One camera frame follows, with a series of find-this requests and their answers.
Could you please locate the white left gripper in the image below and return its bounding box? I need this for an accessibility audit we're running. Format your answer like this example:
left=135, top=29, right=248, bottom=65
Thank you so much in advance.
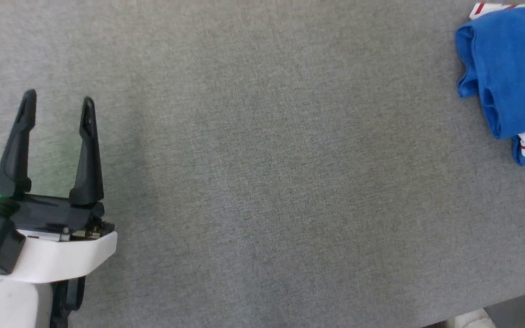
left=0, top=88, right=118, bottom=328

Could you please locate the blue and white basketball jersey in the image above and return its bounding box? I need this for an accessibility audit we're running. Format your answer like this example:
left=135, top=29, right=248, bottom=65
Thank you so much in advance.
left=454, top=1, right=525, bottom=167

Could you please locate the grey fabric sofa cushion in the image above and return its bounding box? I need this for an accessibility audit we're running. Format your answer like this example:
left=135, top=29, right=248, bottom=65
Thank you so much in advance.
left=0, top=0, right=525, bottom=328

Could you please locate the white rounded plastic part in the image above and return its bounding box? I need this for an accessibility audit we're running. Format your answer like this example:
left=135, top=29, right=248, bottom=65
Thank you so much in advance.
left=444, top=308, right=496, bottom=328

